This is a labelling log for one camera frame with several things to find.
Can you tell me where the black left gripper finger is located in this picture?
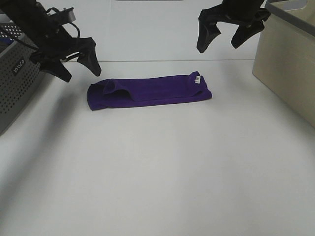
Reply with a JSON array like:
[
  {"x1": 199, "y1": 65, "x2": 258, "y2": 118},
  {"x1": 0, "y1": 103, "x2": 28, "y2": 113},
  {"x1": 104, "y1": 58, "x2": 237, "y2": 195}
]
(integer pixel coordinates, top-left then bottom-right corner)
[
  {"x1": 40, "y1": 59, "x2": 72, "y2": 82},
  {"x1": 77, "y1": 49, "x2": 101, "y2": 76}
]

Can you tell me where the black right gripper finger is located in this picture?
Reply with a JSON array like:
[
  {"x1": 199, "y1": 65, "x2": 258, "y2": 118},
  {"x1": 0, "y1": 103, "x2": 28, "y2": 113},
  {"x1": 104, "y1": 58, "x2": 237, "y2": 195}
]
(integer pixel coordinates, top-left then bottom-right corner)
[
  {"x1": 231, "y1": 21, "x2": 264, "y2": 49},
  {"x1": 197, "y1": 21, "x2": 221, "y2": 53}
]

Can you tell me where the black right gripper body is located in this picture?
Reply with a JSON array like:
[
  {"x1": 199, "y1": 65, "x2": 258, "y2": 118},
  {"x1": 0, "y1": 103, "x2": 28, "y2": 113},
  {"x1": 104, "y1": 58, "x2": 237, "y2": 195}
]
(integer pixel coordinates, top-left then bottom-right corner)
[{"x1": 198, "y1": 0, "x2": 271, "y2": 26}]

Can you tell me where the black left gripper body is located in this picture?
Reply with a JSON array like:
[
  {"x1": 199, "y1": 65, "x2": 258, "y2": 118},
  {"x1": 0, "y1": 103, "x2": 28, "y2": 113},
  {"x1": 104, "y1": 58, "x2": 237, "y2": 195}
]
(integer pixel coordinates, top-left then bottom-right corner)
[{"x1": 0, "y1": 0, "x2": 96, "y2": 63}]

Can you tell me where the purple towel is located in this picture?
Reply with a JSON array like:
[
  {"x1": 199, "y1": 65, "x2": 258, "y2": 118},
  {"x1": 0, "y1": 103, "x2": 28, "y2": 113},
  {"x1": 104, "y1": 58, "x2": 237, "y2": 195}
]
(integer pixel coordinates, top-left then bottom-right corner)
[
  {"x1": 87, "y1": 71, "x2": 212, "y2": 111},
  {"x1": 0, "y1": 37, "x2": 13, "y2": 46}
]

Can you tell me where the grey perforated plastic basket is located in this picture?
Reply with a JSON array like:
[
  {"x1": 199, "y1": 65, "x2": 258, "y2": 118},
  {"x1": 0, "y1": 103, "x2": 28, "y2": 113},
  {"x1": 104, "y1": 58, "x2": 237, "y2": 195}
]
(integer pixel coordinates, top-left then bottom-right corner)
[{"x1": 0, "y1": 22, "x2": 45, "y2": 134}]

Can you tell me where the purple towel in basket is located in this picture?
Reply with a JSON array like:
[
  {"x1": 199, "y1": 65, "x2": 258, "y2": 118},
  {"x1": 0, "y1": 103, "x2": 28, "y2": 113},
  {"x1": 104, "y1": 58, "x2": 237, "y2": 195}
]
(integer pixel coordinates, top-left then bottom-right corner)
[{"x1": 0, "y1": 37, "x2": 13, "y2": 46}]

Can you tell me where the beige storage bin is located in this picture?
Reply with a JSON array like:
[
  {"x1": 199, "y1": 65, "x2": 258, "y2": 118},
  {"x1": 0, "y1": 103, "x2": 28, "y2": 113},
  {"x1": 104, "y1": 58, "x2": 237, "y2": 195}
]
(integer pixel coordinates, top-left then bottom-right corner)
[{"x1": 252, "y1": 0, "x2": 315, "y2": 125}]

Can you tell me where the white towel label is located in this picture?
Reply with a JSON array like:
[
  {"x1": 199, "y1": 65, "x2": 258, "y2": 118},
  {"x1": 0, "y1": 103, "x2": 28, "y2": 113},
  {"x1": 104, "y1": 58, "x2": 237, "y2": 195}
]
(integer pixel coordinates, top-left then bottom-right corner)
[{"x1": 194, "y1": 76, "x2": 201, "y2": 84}]

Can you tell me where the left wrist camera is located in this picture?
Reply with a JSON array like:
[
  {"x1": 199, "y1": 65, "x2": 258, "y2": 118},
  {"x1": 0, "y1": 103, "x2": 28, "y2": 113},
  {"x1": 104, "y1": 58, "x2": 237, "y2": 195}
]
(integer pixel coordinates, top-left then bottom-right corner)
[{"x1": 46, "y1": 7, "x2": 76, "y2": 25}]

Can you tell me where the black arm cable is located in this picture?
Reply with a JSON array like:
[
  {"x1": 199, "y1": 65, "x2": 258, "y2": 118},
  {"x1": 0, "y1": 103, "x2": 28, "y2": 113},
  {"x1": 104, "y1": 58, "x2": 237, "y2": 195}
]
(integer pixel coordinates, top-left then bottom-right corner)
[{"x1": 0, "y1": 22, "x2": 82, "y2": 54}]

